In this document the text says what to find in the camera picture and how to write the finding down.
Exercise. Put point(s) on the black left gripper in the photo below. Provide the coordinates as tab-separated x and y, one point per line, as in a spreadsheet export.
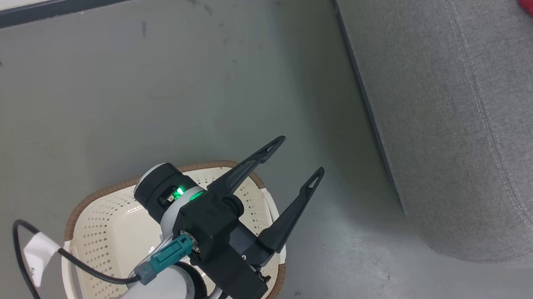
233	275

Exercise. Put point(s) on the grey fabric sofa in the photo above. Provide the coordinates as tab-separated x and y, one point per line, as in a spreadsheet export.
458	106

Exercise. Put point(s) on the cream perforated laundry basket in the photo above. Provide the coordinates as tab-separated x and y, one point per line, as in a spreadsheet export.
111	233

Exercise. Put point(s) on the black baseboard strip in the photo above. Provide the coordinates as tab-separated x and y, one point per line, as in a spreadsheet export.
46	10

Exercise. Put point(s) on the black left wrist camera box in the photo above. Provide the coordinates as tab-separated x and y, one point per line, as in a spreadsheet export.
210	220

